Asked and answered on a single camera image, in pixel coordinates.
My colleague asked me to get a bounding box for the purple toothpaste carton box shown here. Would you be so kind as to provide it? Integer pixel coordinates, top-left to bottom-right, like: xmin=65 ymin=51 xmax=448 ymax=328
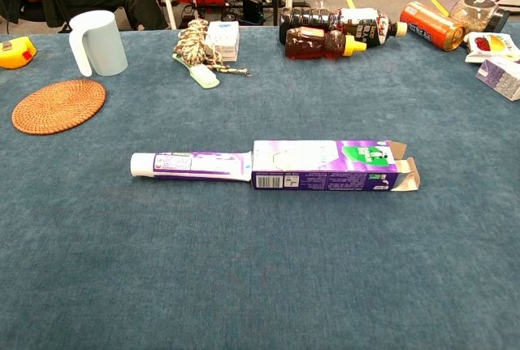
xmin=250 ymin=139 xmax=422 ymax=193

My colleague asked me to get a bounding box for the purple white toothpaste tube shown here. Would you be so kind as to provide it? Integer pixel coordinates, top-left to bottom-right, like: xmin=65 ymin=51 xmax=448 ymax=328
xmin=129 ymin=150 xmax=254 ymax=183

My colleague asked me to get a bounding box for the white tissue packet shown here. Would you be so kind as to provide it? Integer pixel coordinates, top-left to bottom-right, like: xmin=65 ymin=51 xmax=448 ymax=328
xmin=204 ymin=20 xmax=241 ymax=63

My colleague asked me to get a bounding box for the black power box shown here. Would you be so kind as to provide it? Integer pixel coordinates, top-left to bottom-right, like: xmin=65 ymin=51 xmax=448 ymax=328
xmin=242 ymin=0 xmax=265 ymax=24

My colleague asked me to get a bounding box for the pale green brush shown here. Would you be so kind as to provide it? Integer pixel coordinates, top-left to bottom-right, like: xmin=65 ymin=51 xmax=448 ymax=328
xmin=171 ymin=53 xmax=221 ymax=90

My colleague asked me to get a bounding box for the blue carpet table cover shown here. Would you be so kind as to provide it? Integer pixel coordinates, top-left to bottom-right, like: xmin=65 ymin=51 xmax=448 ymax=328
xmin=0 ymin=27 xmax=520 ymax=350

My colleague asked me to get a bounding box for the bear-shaped honey bottle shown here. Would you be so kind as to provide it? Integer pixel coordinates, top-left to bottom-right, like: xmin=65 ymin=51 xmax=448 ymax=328
xmin=284 ymin=27 xmax=368 ymax=61

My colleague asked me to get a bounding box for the dark tea plastic bottle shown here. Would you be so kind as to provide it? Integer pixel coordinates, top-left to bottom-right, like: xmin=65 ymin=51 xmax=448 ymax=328
xmin=279 ymin=6 xmax=409 ymax=47

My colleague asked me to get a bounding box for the round woven rattan coaster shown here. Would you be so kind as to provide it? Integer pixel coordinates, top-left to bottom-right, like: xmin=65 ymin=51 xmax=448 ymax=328
xmin=11 ymin=79 xmax=107 ymax=136

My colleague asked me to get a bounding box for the orange drink can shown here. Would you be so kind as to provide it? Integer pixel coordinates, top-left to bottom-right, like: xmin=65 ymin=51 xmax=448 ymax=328
xmin=399 ymin=1 xmax=466 ymax=53

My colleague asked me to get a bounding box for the small purple white carton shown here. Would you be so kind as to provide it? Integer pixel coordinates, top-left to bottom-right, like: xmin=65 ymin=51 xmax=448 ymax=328
xmin=475 ymin=57 xmax=520 ymax=102

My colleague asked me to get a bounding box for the white fruit snack packet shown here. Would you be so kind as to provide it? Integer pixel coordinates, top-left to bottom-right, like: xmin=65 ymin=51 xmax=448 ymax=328
xmin=463 ymin=31 xmax=520 ymax=64

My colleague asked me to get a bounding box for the glass jar black lid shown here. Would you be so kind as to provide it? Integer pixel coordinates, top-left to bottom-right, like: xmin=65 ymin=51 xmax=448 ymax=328
xmin=448 ymin=0 xmax=510 ymax=34

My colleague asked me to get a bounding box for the yellow tape measure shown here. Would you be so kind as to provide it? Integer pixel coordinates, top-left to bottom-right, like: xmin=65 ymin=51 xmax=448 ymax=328
xmin=0 ymin=36 xmax=37 ymax=71

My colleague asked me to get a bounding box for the braided rope bundle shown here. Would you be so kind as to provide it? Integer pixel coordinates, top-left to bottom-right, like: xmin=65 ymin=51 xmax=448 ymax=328
xmin=173 ymin=18 xmax=254 ymax=78

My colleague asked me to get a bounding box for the pale blue cup white handle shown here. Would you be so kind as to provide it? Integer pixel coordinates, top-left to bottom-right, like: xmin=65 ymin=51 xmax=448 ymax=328
xmin=67 ymin=10 xmax=129 ymax=78

